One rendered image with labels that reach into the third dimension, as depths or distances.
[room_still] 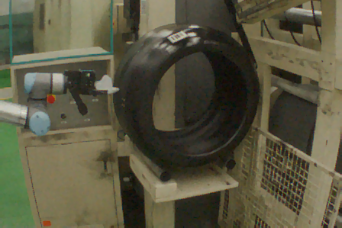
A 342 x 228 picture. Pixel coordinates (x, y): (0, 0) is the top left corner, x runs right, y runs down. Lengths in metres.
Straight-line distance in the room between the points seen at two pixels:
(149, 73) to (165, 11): 0.47
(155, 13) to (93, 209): 1.13
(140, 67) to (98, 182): 0.93
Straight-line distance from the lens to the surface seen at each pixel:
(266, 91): 1.97
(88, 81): 1.37
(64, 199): 2.14
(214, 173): 1.73
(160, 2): 1.71
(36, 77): 1.35
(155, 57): 1.34
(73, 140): 2.00
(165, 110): 1.80
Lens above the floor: 1.56
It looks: 15 degrees down
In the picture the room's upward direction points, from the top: straight up
